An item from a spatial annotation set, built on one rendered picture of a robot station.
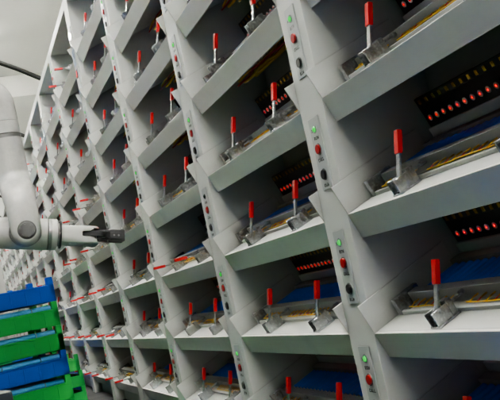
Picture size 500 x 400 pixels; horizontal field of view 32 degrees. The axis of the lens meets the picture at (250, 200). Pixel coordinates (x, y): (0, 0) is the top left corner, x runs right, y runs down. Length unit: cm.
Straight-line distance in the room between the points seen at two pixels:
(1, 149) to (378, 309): 127
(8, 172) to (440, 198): 143
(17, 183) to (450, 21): 146
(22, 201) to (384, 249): 113
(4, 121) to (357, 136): 119
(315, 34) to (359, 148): 20
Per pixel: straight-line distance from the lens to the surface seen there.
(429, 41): 112
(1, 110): 236
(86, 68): 353
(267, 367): 205
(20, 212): 225
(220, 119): 209
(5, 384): 283
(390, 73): 122
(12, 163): 233
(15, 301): 285
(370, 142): 142
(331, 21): 145
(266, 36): 161
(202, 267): 224
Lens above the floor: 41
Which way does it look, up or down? 5 degrees up
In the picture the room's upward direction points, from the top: 12 degrees counter-clockwise
